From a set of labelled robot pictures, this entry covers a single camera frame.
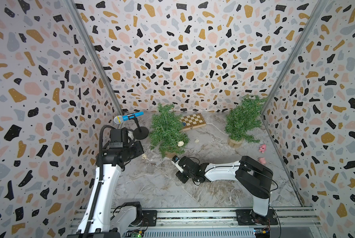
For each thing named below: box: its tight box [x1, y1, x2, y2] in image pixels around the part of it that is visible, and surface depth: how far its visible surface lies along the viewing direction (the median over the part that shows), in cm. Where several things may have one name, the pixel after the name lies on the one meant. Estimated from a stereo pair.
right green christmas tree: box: [225, 94, 268, 143], surface depth 84 cm
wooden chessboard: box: [179, 112, 207, 132], surface depth 115 cm
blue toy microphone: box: [114, 111, 145, 125], surface depth 92 cm
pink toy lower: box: [258, 157, 267, 165], surface depth 95 cm
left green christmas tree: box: [148, 103, 190, 159], surface depth 78 cm
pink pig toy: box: [258, 144, 267, 154], surface depth 102 cm
